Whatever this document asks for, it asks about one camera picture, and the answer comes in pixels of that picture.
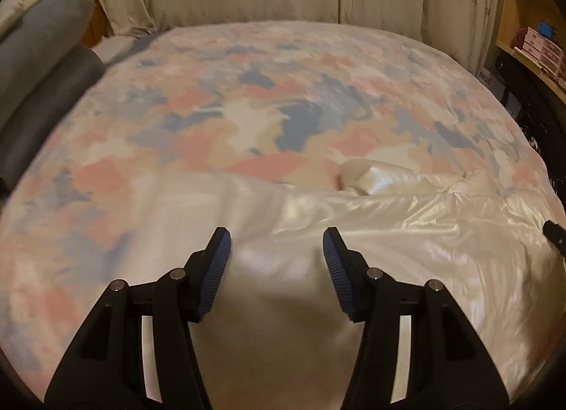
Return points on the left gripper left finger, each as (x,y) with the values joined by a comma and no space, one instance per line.
(103,366)

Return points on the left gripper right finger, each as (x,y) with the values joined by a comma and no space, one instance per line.
(449,365)

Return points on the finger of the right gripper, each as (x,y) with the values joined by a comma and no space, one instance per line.
(556,235)

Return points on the white shiny puffer jacket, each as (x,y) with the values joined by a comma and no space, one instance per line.
(279,335)

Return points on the white printed box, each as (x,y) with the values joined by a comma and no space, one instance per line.
(489,81)

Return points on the pink drawer organizer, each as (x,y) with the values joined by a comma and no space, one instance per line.
(542,50)

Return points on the small blue toy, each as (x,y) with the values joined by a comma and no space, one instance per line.
(545,29)

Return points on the wooden shelf desk unit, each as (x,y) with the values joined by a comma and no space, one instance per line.
(518,14)

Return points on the pastel cat-pattern bed blanket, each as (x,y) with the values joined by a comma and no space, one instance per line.
(277,131)

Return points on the upper blue-grey rolled blanket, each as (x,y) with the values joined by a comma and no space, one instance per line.
(45,34)

